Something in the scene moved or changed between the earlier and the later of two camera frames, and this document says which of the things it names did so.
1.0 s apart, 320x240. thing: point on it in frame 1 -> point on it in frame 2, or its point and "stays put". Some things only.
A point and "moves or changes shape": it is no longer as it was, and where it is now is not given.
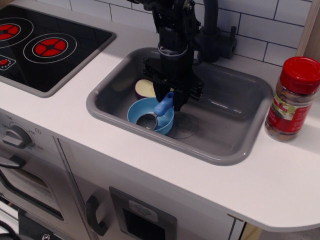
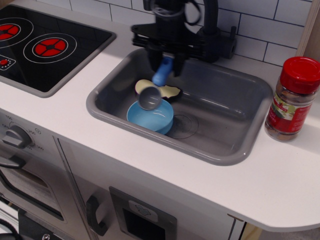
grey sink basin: [219, 128] stays put
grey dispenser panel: [139, 221] stays put
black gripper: [175, 62] -> [168, 33]
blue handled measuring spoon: [149, 120] moves or changes shape
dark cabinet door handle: [101, 227] stays put
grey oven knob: [17, 136] stays put
